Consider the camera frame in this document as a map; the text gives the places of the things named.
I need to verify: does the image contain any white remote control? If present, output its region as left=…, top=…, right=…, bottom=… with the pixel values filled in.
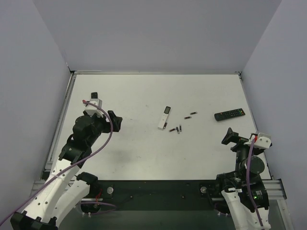
left=158, top=106, right=171, bottom=130

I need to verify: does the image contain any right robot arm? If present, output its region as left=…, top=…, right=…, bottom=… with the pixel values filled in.
left=216, top=128, right=272, bottom=230

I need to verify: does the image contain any wide black remote control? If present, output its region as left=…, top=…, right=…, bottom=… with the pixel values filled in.
left=214, top=108, right=246, bottom=122

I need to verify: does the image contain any slim black remote control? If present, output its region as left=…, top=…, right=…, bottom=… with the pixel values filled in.
left=91, top=92, right=98, bottom=99

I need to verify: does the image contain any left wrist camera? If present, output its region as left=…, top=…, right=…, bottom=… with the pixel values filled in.
left=85, top=98, right=104, bottom=117

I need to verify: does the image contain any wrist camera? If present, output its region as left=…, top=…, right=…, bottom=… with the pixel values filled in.
left=250, top=133, right=272, bottom=150
left=85, top=98, right=104, bottom=117

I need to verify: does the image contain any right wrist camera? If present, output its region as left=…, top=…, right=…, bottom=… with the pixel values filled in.
left=250, top=133, right=272, bottom=150

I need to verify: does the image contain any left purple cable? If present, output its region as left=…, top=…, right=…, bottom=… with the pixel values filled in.
left=0, top=100, right=114, bottom=223

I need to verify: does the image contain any aluminium frame rail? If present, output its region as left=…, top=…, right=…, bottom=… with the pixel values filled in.
left=30, top=179, right=287, bottom=200

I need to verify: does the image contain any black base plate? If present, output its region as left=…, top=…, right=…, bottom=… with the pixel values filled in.
left=80, top=179, right=240, bottom=211

